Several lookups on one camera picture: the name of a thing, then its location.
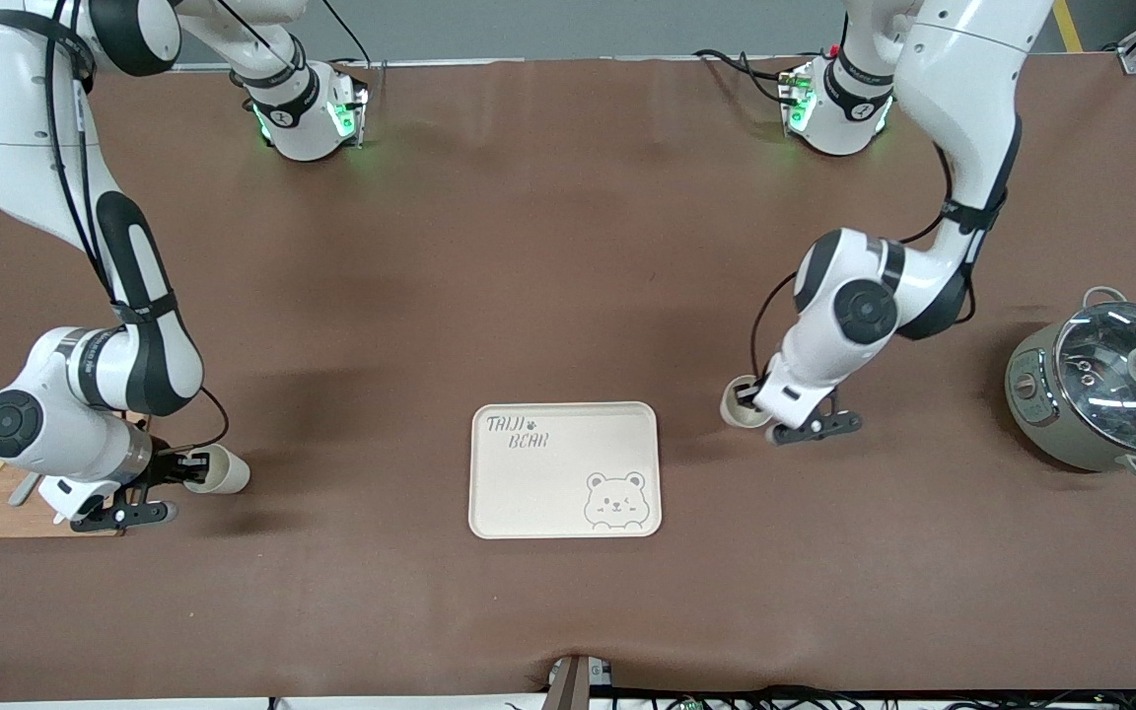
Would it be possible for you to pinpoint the cream bear print tray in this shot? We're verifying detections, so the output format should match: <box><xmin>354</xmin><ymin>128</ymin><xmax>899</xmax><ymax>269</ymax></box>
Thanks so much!
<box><xmin>468</xmin><ymin>401</ymin><xmax>663</xmax><ymax>540</ymax></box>

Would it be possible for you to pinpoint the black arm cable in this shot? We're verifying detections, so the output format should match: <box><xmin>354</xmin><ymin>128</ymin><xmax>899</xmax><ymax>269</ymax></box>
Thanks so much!
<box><xmin>43</xmin><ymin>0</ymin><xmax>230</xmax><ymax>457</ymax></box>
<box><xmin>749</xmin><ymin>143</ymin><xmax>985</xmax><ymax>395</ymax></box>

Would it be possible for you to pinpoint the black left base cable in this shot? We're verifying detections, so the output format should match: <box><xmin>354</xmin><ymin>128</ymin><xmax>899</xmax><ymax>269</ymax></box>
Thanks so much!
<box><xmin>693</xmin><ymin>47</ymin><xmax>806</xmax><ymax>106</ymax></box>

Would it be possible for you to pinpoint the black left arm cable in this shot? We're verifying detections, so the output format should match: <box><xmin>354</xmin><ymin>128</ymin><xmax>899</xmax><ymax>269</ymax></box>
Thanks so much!
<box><xmin>749</xmin><ymin>143</ymin><xmax>985</xmax><ymax>395</ymax></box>

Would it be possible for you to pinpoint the metal table edge bracket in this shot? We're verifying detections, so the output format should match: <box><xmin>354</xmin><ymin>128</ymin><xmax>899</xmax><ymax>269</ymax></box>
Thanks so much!
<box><xmin>546</xmin><ymin>654</ymin><xmax>614</xmax><ymax>710</ymax></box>

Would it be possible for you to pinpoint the glass pot lid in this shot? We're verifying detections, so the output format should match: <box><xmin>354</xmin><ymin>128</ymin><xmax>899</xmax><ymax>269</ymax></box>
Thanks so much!
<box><xmin>1054</xmin><ymin>301</ymin><xmax>1136</xmax><ymax>457</ymax></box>

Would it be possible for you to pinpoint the black right base cable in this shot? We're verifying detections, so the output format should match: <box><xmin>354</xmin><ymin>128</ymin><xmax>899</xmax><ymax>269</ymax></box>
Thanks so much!
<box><xmin>317</xmin><ymin>0</ymin><xmax>377</xmax><ymax>70</ymax></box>

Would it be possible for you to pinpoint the white IKEA cup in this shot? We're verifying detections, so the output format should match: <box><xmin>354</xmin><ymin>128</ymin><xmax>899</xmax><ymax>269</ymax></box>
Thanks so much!
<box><xmin>183</xmin><ymin>444</ymin><xmax>251</xmax><ymax>495</ymax></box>
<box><xmin>720</xmin><ymin>375</ymin><xmax>776</xmax><ymax>429</ymax></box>

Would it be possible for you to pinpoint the black base cable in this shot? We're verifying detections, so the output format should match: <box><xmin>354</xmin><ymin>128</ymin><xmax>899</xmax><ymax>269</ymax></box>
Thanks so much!
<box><xmin>317</xmin><ymin>0</ymin><xmax>377</xmax><ymax>70</ymax></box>
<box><xmin>693</xmin><ymin>47</ymin><xmax>806</xmax><ymax>106</ymax></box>

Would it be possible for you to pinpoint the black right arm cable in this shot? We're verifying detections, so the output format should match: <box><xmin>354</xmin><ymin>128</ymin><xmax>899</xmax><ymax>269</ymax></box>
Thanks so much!
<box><xmin>43</xmin><ymin>0</ymin><xmax>230</xmax><ymax>457</ymax></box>

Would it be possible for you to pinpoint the brown table cover mat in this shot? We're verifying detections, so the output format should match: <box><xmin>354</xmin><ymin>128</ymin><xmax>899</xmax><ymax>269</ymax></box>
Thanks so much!
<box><xmin>0</xmin><ymin>54</ymin><xmax>1136</xmax><ymax>704</ymax></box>

